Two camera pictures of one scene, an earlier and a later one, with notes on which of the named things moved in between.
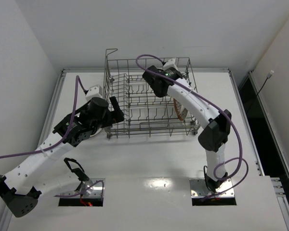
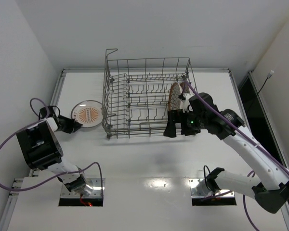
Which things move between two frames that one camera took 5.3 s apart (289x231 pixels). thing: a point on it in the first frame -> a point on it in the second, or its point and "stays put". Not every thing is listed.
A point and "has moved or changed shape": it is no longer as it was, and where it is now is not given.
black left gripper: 114,109 -> 67,124
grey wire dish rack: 131,111 stays put
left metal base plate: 95,192 stays put
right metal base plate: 199,189 stays put
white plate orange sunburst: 96,133 has moved or changed shape
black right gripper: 180,75 -> 180,123
